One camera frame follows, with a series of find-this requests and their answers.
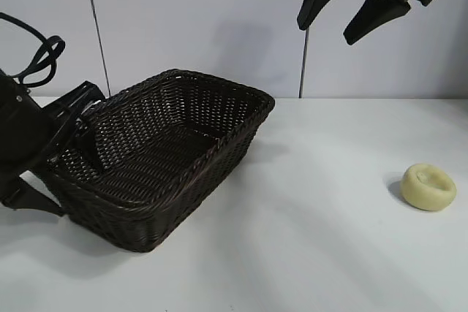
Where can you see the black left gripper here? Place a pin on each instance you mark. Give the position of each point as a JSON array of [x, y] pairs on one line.
[[18, 125]]

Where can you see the dark brown woven wicker basket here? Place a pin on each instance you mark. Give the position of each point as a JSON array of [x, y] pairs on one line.
[[175, 180]]

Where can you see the pale yellow egg yolk pastry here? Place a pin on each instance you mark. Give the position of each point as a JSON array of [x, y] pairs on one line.
[[428, 191]]

